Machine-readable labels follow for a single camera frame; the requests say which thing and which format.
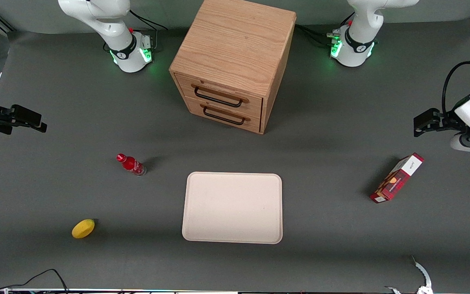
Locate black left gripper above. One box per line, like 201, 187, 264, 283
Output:
413, 108, 468, 138

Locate red coke bottle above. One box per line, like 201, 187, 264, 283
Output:
116, 153, 147, 177

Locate beige rectangular tray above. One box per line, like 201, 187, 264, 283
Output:
182, 171, 283, 245

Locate red and white cookie box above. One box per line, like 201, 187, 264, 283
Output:
369, 153, 425, 204

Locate yellow lemon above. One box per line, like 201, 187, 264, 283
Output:
71, 219, 96, 239

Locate white curved plastic strip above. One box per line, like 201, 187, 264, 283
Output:
384, 255, 434, 294

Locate wooden drawer front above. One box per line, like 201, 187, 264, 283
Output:
174, 73, 264, 119
183, 96, 263, 134

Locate wooden two-drawer cabinet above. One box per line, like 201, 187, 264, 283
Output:
169, 0, 297, 135

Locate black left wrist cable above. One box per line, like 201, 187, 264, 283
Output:
441, 18, 470, 117

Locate black left arm base cables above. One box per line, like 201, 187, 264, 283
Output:
295, 12, 356, 49

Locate thin black cable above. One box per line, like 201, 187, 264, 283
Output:
0, 269, 70, 294

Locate black drawer handle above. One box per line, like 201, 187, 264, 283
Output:
194, 85, 244, 109
203, 105, 246, 126

